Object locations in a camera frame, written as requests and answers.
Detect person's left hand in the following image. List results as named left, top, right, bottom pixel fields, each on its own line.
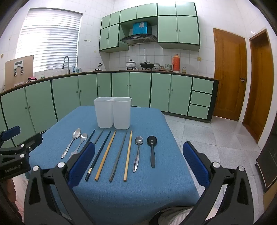
left=0, top=178, right=17, bottom=214

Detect white window blind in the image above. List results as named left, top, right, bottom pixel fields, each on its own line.
left=16, top=8, right=83, bottom=73

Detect plain wooden door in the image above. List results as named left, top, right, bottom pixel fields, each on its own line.
left=242, top=28, right=275, bottom=144

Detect black spoon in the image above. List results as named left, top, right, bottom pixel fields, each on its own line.
left=147, top=136, right=157, bottom=169

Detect green upper wall cabinets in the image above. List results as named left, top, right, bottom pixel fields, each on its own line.
left=99, top=2, right=200, bottom=52

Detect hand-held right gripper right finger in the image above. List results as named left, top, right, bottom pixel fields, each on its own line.
left=182, top=141, right=254, bottom=225

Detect slim metal spoon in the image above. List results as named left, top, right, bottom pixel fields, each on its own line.
left=132, top=136, right=144, bottom=173

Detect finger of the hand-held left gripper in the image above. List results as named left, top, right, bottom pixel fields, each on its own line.
left=0, top=126, right=21, bottom=149
left=13, top=133, right=43, bottom=160

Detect black chopstick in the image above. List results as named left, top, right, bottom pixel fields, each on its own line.
left=84, top=130, right=112, bottom=182
left=85, top=129, right=96, bottom=145

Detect blue box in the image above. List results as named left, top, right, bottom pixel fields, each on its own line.
left=133, top=22, right=152, bottom=35

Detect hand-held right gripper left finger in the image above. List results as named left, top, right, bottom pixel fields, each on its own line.
left=23, top=142, right=96, bottom=225

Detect dark floor cabinet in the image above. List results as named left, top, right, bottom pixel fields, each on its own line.
left=255, top=142, right=277, bottom=193

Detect wooden door with handle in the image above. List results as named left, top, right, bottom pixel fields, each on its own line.
left=213, top=28, right=247, bottom=122

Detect white double utensil holder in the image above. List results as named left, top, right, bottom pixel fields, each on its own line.
left=93, top=97, right=132, bottom=130

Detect wooden chopstick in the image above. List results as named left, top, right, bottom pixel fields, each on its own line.
left=95, top=130, right=117, bottom=181
left=123, top=130, right=133, bottom=182

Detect black range hood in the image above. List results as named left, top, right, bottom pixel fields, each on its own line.
left=120, top=34, right=158, bottom=46

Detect black wok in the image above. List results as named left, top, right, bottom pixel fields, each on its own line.
left=140, top=61, right=155, bottom=70

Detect metal kitchen faucet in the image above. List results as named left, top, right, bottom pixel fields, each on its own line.
left=62, top=56, right=71, bottom=74

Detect brown cardboard board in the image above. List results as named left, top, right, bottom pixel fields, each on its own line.
left=5, top=55, right=34, bottom=91

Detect grey chopstick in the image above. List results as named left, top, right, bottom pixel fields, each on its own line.
left=93, top=130, right=104, bottom=145

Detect small clear-handled metal spoon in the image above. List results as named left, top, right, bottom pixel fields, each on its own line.
left=69, top=133, right=88, bottom=159

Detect person's grey clothing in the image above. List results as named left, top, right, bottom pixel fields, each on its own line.
left=158, top=206, right=195, bottom=225

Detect blue tablecloth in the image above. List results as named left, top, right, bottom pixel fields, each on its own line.
left=28, top=105, right=200, bottom=225

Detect large metal spoon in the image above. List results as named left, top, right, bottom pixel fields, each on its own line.
left=61, top=128, right=81, bottom=159

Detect green lower kitchen cabinets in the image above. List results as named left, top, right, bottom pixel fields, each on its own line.
left=0, top=71, right=219, bottom=150

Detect person's pink striped clothing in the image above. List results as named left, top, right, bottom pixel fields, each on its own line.
left=13, top=175, right=29, bottom=219

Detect orange thermos flask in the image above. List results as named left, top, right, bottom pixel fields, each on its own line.
left=172, top=54, right=180, bottom=72

